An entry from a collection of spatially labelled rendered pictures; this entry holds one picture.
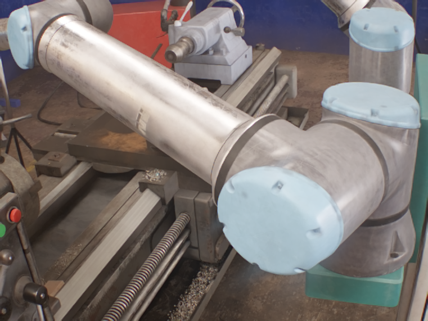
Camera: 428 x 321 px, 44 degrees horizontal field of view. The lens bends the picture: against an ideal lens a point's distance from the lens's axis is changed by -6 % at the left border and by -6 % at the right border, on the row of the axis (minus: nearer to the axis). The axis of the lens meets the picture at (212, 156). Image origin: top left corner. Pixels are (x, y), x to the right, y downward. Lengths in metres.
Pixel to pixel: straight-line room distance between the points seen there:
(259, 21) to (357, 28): 4.76
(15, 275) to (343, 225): 0.80
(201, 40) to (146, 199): 0.98
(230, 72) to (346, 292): 1.95
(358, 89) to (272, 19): 5.10
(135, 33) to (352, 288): 4.03
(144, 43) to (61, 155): 2.70
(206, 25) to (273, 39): 3.38
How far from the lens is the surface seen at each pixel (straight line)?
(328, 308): 2.64
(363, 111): 0.76
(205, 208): 1.93
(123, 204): 1.89
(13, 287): 1.26
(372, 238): 0.86
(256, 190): 0.65
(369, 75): 1.24
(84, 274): 1.61
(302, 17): 5.83
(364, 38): 1.22
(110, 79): 0.86
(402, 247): 0.90
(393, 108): 0.78
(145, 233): 1.85
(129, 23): 4.72
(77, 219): 2.06
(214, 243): 2.04
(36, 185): 1.51
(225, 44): 2.77
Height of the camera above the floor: 1.85
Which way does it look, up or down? 29 degrees down
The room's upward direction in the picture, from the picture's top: 4 degrees counter-clockwise
